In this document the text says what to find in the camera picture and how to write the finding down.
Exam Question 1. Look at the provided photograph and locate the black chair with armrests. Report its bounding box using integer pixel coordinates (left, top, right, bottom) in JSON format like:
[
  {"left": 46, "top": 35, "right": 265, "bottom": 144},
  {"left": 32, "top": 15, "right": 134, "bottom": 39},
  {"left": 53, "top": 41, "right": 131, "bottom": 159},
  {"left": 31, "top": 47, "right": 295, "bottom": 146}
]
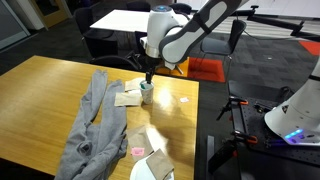
[{"left": 89, "top": 49, "right": 143, "bottom": 72}]

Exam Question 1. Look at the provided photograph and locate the black orange clamp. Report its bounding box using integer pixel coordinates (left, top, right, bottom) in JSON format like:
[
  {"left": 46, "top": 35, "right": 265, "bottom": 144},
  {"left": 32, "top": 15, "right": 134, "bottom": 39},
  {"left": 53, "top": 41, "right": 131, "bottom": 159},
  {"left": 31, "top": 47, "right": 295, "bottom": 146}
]
[
  {"left": 232, "top": 129, "right": 259, "bottom": 145},
  {"left": 215, "top": 95, "right": 249, "bottom": 122},
  {"left": 208, "top": 138, "right": 239, "bottom": 175}
]

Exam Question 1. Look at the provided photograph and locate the black robot stand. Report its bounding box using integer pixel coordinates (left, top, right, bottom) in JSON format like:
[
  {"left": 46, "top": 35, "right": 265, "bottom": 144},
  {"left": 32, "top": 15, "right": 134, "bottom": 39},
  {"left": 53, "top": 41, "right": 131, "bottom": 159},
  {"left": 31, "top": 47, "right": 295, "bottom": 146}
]
[{"left": 228, "top": 79, "right": 320, "bottom": 180}]

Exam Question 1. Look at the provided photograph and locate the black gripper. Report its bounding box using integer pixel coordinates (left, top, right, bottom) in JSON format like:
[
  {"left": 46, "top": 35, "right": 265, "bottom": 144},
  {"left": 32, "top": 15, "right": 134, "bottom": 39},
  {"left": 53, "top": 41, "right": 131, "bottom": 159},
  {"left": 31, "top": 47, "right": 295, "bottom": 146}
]
[{"left": 144, "top": 55, "right": 165, "bottom": 85}]

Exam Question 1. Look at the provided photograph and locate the grey garment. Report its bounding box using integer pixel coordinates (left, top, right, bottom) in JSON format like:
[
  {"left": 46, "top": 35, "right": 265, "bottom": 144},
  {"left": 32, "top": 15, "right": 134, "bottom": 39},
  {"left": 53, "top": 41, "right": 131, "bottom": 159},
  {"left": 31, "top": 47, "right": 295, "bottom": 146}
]
[{"left": 54, "top": 68, "right": 129, "bottom": 180}]

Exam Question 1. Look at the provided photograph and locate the black camera stand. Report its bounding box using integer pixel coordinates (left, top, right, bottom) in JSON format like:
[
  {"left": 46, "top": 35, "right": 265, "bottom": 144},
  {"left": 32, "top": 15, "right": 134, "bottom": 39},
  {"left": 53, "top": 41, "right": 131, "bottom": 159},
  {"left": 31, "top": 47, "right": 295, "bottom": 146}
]
[{"left": 233, "top": 4, "right": 306, "bottom": 37}]

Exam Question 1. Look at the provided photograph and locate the white table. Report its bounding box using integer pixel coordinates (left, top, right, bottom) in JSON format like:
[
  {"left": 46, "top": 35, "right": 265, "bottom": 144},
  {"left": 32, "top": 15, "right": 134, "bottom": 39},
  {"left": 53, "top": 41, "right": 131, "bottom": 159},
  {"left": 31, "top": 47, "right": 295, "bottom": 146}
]
[{"left": 89, "top": 9, "right": 203, "bottom": 76}]

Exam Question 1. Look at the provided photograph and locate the wooden door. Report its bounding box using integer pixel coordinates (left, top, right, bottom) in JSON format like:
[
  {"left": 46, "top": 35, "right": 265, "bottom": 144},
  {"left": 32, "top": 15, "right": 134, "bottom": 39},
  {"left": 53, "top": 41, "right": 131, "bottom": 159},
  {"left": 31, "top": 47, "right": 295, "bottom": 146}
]
[{"left": 31, "top": 0, "right": 73, "bottom": 29}]

